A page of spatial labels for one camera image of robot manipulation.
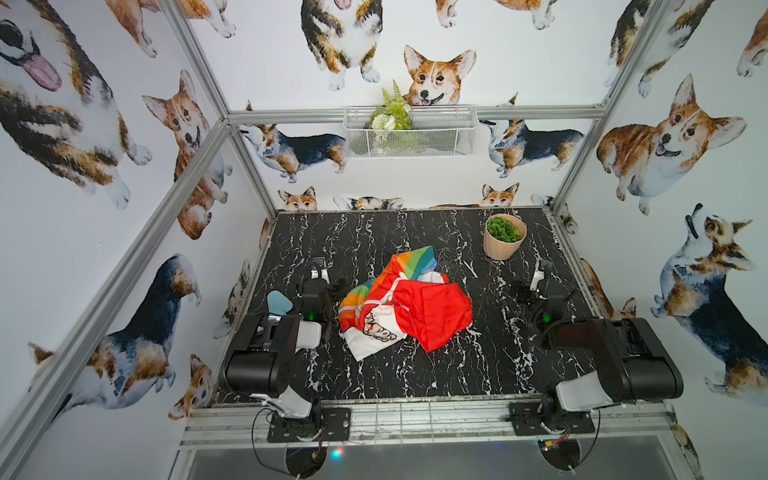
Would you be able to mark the white wire wall basket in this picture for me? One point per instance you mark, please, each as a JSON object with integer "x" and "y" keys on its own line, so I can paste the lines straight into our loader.
{"x": 437, "y": 132}

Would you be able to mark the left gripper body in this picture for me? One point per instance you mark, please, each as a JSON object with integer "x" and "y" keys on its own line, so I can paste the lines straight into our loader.
{"x": 318, "y": 285}

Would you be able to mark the rainbow hooded kids jacket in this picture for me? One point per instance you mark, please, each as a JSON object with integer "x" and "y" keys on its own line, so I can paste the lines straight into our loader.
{"x": 409, "y": 298}

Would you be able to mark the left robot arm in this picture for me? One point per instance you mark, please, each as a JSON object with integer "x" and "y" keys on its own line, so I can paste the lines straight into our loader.
{"x": 259, "y": 364}

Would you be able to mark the beige pot with green plant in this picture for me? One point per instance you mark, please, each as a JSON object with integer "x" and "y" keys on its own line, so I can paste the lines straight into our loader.
{"x": 503, "y": 236}

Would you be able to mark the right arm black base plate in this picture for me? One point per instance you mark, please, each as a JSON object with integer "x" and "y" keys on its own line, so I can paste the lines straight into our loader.
{"x": 534, "y": 419}

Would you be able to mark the artificial fern with white flower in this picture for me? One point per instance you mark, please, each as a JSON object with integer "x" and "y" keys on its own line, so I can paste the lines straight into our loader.
{"x": 393, "y": 115}

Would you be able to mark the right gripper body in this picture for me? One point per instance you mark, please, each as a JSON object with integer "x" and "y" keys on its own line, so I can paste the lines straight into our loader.
{"x": 530, "y": 294}

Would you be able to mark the aluminium front rail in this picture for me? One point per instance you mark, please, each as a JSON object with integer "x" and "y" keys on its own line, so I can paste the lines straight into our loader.
{"x": 369, "y": 424}

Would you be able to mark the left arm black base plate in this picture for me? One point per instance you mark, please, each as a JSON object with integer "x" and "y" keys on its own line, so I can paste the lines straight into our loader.
{"x": 326, "y": 424}

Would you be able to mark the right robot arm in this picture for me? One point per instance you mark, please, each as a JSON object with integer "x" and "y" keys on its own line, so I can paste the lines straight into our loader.
{"x": 630, "y": 362}

